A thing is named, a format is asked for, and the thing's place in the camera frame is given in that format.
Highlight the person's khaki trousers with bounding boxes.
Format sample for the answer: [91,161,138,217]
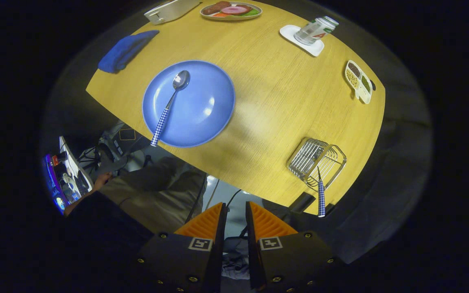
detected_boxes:
[98,157,208,234]

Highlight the brown meat piece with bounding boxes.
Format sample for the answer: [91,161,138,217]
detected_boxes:
[202,1,232,15]

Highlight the oval plate of food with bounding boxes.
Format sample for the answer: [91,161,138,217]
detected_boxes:
[200,1,263,21]

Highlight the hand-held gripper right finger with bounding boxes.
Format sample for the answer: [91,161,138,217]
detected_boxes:
[245,201,335,293]

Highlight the black floor cables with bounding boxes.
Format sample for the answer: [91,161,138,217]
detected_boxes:
[79,146,105,171]

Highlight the blue round plate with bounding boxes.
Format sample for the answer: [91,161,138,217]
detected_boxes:
[142,60,236,148]

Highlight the white toaster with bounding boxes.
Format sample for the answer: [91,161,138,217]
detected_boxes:
[144,0,202,26]

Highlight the person's dark top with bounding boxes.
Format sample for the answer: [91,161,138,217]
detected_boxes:
[66,191,153,265]

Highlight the metal wire rack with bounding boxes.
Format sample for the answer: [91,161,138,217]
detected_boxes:
[287,138,347,192]

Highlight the white square coaster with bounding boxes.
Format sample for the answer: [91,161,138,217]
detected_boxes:
[279,24,325,57]

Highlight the white divided snack tray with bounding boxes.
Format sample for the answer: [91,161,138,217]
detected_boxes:
[344,60,373,105]

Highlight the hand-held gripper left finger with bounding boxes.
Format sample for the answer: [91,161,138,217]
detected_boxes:
[135,202,228,293]

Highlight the open laptop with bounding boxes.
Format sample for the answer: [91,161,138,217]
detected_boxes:
[43,136,94,214]

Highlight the grey crumpled cloth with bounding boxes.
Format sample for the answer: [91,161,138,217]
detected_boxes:
[222,238,251,280]

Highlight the spoon with checkered handle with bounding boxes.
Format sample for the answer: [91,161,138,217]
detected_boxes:
[150,70,191,147]

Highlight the folded blue towel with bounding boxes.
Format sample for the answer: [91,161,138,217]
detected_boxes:
[98,30,160,74]

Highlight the clear plastic drink bottle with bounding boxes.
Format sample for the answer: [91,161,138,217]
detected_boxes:
[294,16,340,45]

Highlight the fork with checkered handle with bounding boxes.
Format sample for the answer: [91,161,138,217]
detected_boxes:
[316,166,327,218]

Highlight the pink ham slice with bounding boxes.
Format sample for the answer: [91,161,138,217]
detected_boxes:
[221,5,249,15]

